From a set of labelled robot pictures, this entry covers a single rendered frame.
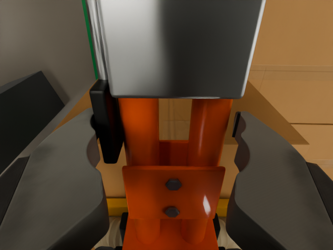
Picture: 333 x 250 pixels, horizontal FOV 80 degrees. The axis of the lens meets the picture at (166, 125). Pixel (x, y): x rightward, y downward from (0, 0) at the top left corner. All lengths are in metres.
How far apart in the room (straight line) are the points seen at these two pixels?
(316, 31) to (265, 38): 0.14
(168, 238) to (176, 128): 0.18
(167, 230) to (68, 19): 1.20
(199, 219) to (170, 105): 0.27
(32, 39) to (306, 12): 1.26
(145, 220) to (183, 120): 0.22
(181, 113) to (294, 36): 0.47
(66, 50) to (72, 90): 0.24
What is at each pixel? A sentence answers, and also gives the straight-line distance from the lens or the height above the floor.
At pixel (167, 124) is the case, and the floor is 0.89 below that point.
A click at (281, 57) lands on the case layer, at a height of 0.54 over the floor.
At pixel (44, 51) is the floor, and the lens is 1.39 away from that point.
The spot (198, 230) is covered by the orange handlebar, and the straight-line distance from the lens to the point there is 0.18.
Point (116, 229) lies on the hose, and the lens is 0.32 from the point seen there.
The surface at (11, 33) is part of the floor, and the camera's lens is 1.46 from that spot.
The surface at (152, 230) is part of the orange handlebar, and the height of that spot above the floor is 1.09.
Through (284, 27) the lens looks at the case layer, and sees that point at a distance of 0.72.
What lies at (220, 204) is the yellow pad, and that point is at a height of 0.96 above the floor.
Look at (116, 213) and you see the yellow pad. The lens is 0.39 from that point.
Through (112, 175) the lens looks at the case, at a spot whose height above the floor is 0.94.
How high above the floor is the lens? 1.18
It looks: 57 degrees down
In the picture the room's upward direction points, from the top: 179 degrees counter-clockwise
